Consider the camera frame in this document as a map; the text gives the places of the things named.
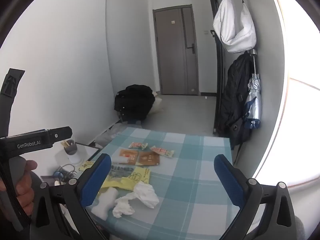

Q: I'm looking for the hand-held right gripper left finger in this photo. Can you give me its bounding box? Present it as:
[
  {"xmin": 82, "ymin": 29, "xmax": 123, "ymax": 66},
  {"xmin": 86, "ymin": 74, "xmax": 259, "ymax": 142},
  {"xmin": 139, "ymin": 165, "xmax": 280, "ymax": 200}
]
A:
[{"xmin": 30, "ymin": 153, "xmax": 112, "ymax": 240}]

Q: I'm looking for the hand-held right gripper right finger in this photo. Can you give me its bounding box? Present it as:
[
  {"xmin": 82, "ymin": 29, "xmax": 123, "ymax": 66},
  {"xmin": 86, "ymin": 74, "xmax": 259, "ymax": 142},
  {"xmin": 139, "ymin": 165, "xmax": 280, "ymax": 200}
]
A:
[{"xmin": 214, "ymin": 154, "xmax": 297, "ymax": 240}]

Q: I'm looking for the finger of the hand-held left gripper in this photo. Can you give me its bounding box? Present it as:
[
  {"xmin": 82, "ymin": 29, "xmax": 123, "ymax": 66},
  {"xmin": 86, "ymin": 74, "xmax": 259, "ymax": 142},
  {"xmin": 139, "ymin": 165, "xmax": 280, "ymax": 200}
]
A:
[{"xmin": 49, "ymin": 127, "xmax": 73, "ymax": 143}]

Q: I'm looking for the clear printed bread bag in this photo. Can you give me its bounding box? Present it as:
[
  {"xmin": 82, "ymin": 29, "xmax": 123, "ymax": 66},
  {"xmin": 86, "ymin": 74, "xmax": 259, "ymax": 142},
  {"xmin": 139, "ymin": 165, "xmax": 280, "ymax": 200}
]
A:
[{"xmin": 105, "ymin": 165, "xmax": 137, "ymax": 181}]

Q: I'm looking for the yellow plastic bag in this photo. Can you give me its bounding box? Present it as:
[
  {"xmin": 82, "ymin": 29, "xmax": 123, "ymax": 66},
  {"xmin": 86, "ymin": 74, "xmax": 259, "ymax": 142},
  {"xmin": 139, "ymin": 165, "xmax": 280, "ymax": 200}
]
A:
[{"xmin": 79, "ymin": 160, "xmax": 151, "ymax": 193}]

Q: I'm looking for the brown packet with flower emblem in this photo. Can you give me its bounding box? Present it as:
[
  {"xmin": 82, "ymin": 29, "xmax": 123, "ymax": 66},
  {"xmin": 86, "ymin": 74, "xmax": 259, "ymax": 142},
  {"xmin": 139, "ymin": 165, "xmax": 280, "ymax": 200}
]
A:
[{"xmin": 135, "ymin": 151, "xmax": 161, "ymax": 167}]

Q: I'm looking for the person's left hand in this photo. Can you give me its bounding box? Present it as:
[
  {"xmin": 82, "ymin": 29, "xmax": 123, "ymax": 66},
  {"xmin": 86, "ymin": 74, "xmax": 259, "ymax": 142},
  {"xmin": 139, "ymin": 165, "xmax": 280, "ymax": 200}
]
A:
[{"xmin": 14, "ymin": 159, "xmax": 38, "ymax": 211}]

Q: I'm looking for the grey utensil holder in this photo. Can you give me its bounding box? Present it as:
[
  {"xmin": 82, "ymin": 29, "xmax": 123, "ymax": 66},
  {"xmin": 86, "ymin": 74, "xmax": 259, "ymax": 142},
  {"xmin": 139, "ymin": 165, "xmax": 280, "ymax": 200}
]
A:
[{"xmin": 64, "ymin": 140, "xmax": 79, "ymax": 156}]

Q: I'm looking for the folded white tissue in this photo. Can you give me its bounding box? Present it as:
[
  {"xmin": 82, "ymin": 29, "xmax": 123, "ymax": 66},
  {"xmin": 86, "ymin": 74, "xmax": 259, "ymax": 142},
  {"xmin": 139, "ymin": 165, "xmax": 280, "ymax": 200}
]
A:
[{"xmin": 90, "ymin": 187, "xmax": 119, "ymax": 218}]

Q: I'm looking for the crumpled white tissue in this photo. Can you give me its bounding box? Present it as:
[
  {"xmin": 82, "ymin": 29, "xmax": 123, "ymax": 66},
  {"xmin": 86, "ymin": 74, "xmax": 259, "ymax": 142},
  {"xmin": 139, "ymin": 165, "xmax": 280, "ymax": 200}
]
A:
[
  {"xmin": 133, "ymin": 181, "xmax": 160, "ymax": 209},
  {"xmin": 112, "ymin": 196, "xmax": 136, "ymax": 218}
]

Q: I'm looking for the teal white checked tablecloth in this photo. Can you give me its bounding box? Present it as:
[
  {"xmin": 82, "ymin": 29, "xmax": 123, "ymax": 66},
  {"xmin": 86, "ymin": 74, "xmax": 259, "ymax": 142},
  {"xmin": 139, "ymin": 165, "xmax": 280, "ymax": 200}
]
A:
[{"xmin": 85, "ymin": 127, "xmax": 241, "ymax": 240}]

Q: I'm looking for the brown packet with red heart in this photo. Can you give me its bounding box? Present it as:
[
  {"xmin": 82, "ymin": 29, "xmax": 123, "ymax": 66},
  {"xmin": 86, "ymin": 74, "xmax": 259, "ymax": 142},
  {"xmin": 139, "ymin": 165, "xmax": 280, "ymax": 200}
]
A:
[{"xmin": 117, "ymin": 149, "xmax": 139, "ymax": 166}]

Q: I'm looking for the grey flat box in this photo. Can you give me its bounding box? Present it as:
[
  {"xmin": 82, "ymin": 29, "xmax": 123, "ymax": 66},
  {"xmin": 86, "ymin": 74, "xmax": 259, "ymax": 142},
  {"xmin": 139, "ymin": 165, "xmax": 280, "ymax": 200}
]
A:
[{"xmin": 40, "ymin": 175, "xmax": 61, "ymax": 187}]

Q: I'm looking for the red checked snack wrapper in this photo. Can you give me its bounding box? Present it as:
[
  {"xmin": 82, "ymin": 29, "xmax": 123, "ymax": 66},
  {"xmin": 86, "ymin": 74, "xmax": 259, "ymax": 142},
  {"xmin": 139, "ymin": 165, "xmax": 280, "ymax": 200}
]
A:
[
  {"xmin": 128, "ymin": 142, "xmax": 149, "ymax": 150},
  {"xmin": 150, "ymin": 145, "xmax": 175, "ymax": 159}
]

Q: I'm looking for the black backpack with zippers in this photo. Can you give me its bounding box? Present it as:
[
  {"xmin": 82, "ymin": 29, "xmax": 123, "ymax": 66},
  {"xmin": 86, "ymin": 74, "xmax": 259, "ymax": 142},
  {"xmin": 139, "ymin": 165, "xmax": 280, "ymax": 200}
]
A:
[{"xmin": 114, "ymin": 84, "xmax": 156, "ymax": 124}]

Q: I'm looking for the black hanging backpack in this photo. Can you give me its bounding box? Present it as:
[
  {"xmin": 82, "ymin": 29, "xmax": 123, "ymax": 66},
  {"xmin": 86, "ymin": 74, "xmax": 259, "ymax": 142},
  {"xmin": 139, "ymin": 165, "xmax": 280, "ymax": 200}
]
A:
[{"xmin": 216, "ymin": 52, "xmax": 256, "ymax": 151}]

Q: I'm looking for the silver folded umbrella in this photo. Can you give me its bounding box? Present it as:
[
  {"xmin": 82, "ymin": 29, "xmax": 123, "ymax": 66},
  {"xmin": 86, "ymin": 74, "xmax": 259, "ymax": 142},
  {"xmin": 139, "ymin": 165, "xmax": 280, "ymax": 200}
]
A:
[{"xmin": 243, "ymin": 49, "xmax": 262, "ymax": 131}]

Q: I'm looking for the beige cloth bag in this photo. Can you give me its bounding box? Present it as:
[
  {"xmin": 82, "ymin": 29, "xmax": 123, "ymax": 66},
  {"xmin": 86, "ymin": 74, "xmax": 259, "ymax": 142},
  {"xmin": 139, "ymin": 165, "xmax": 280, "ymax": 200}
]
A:
[{"xmin": 150, "ymin": 92, "xmax": 167, "ymax": 115}]

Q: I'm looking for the bright window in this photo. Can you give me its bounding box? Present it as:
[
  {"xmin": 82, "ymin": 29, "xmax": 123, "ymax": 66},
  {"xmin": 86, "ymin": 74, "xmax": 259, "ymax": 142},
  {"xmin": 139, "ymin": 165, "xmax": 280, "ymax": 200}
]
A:
[{"xmin": 250, "ymin": 0, "xmax": 320, "ymax": 188}]

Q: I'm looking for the grey door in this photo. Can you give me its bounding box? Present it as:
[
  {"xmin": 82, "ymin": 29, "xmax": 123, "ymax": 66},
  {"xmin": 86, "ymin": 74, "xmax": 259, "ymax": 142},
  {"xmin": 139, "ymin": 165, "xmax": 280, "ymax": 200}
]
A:
[{"xmin": 152, "ymin": 4, "xmax": 201, "ymax": 96}]

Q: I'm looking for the white hanging bag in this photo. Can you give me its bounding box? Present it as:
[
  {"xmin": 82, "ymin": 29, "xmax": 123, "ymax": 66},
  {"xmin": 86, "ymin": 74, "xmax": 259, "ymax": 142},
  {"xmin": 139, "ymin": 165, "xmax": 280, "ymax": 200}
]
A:
[{"xmin": 213, "ymin": 0, "xmax": 258, "ymax": 54}]

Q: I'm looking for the tangle of black cables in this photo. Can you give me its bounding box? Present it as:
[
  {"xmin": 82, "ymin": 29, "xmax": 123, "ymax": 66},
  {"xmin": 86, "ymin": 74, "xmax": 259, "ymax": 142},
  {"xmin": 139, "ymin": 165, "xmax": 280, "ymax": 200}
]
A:
[{"xmin": 53, "ymin": 164, "xmax": 78, "ymax": 181}]

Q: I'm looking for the dark grey strap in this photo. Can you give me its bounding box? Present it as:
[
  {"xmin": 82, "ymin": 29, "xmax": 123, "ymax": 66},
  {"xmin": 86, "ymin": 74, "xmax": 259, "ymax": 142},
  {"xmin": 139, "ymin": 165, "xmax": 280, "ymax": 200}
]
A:
[{"xmin": 0, "ymin": 68, "xmax": 26, "ymax": 139}]

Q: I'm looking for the black folded metal frame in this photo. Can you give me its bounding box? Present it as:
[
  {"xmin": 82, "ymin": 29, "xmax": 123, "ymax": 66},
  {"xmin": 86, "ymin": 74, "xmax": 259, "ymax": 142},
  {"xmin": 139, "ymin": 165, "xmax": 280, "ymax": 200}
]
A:
[{"xmin": 205, "ymin": 0, "xmax": 226, "ymax": 137}]

